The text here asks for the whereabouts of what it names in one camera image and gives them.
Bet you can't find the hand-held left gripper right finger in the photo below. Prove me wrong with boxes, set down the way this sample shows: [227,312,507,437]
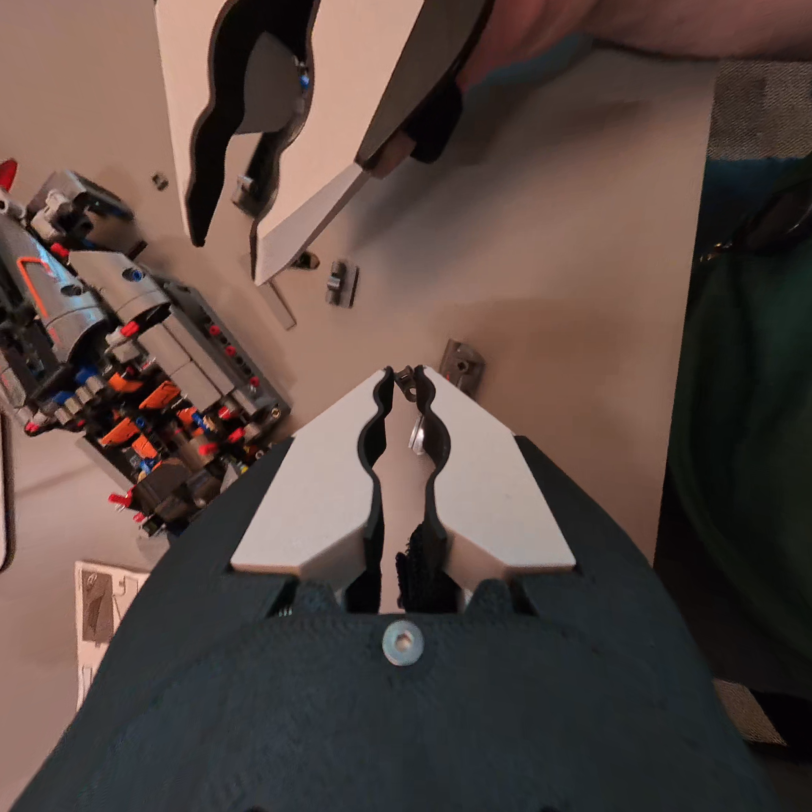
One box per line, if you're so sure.
[412,365,577,610]

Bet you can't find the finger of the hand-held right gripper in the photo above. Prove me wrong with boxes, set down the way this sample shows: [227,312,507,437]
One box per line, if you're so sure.
[250,0,497,286]
[154,0,256,248]

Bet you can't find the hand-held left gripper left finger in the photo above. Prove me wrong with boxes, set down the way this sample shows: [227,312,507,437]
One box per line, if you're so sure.
[230,367,395,613]

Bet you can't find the long grey lego beam panel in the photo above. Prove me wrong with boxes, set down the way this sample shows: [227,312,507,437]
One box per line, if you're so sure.
[230,136,281,218]

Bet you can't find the grey lego panel assembly red pins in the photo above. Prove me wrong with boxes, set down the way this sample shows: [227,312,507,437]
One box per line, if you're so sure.
[441,339,487,395]

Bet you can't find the grey black lego car model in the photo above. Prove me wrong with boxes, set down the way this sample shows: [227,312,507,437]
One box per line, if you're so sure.
[0,159,293,540]

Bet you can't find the person's right forearm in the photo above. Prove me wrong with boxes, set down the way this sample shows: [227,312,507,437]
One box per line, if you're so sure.
[593,0,812,62]

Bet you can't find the long grey lego wedge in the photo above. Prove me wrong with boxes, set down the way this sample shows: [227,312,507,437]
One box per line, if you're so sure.
[266,279,299,331]

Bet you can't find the grey lego panel with connector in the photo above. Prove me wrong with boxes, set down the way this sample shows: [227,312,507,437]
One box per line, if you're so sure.
[325,259,360,310]

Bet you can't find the white lego sticker sheet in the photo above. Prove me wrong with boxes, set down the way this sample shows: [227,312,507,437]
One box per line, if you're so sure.
[75,560,150,711]

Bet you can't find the person's right hand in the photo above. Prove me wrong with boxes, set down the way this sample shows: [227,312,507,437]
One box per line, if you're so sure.
[457,0,598,91]

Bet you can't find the black strap with metal clip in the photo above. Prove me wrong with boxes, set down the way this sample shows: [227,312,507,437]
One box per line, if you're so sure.
[701,189,812,262]

